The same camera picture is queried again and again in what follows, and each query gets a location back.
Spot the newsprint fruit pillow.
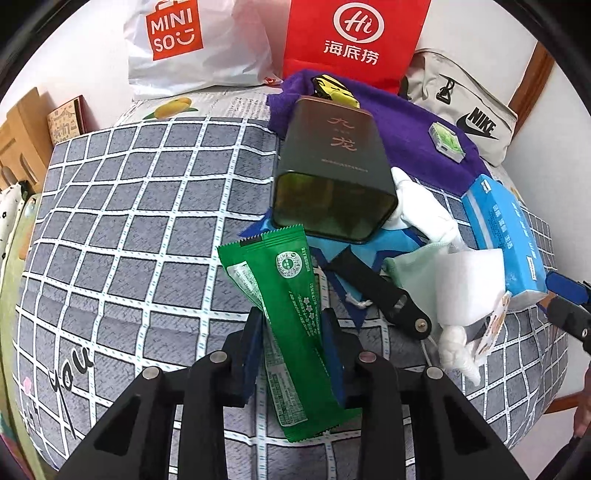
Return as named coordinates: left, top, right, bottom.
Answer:
left=115, top=85, right=287, bottom=134

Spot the dark green tin box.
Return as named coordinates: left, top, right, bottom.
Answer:
left=271, top=98, right=399, bottom=243

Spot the wooden door frame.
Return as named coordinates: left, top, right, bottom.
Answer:
left=510, top=44, right=555, bottom=121

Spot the small green white box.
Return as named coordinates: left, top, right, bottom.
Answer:
left=428, top=122, right=465, bottom=162

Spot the red paper bag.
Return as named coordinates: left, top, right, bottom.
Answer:
left=281, top=0, right=432, bottom=95

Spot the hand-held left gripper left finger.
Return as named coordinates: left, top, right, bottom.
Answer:
left=58, top=307, right=269, bottom=480

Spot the beige canvas bag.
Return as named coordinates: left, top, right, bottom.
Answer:
left=402, top=48, right=520, bottom=168

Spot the yellow zip pouch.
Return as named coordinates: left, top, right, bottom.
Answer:
left=310, top=74, right=361, bottom=109

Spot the white mask in wrapper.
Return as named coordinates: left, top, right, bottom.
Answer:
left=431, top=248, right=511, bottom=326

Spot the printed packaging card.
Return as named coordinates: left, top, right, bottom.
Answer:
left=471, top=291, right=513, bottom=356

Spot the brown printed box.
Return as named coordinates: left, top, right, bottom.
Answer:
left=46, top=95, right=88, bottom=144

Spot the green snack packet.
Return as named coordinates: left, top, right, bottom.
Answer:
left=217, top=224, right=356, bottom=444

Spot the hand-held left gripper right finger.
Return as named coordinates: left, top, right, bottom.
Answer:
left=321, top=308, right=529, bottom=480

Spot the blue tissue box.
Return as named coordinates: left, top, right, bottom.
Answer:
left=462, top=174, right=550, bottom=305

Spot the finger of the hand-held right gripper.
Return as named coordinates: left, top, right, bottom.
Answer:
left=546, top=271, right=591, bottom=306
left=549, top=295, right=591, bottom=356

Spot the white plastic shopping bag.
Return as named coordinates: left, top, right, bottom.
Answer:
left=122, top=0, right=275, bottom=100

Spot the black strap with rivet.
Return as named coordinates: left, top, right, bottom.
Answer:
left=330, top=247, right=432, bottom=340

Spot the purple towel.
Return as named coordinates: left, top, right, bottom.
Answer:
left=267, top=69, right=483, bottom=197

